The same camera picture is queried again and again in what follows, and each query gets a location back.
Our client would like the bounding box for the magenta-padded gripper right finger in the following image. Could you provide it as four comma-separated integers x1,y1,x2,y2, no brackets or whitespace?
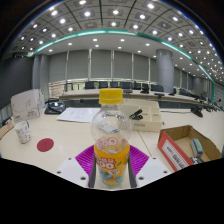
128,144,171,189

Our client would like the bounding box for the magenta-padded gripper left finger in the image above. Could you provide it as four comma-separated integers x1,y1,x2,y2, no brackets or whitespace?
54,144,98,189

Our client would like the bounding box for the yellow-capped clear drink bottle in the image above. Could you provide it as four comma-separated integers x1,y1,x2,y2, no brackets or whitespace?
90,88,132,188

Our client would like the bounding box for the open brown cardboard box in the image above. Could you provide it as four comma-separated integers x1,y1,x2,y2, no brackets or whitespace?
157,125,222,173

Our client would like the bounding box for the flat round red coaster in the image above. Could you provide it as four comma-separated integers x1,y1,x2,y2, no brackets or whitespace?
36,137,55,153

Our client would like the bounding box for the white desk organizer box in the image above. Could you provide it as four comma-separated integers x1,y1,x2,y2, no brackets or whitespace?
120,100,163,133

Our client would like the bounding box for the grey green small device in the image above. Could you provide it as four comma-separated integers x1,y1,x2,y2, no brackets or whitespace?
189,138,205,160

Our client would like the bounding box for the white printed paper sheet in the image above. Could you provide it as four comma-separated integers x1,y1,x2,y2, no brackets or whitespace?
56,107,101,124

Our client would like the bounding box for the black clip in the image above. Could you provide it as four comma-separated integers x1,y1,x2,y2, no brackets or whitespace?
129,108,144,121

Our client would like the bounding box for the white patterned paper cup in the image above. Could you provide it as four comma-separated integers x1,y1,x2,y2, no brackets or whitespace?
13,120,32,145

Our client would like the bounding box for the black conference console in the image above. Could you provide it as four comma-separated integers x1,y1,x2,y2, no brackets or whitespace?
44,98,68,116

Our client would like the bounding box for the long curved conference desk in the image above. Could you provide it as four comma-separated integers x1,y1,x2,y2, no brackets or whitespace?
59,88,224,111

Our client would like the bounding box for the white copy paper carton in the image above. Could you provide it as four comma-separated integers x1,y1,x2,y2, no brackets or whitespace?
10,88,46,124

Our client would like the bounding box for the row of black office chairs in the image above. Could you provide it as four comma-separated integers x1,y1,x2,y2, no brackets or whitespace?
63,79,214,102

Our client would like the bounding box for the group of ceiling lights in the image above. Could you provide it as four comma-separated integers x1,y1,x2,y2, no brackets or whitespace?
18,0,224,84

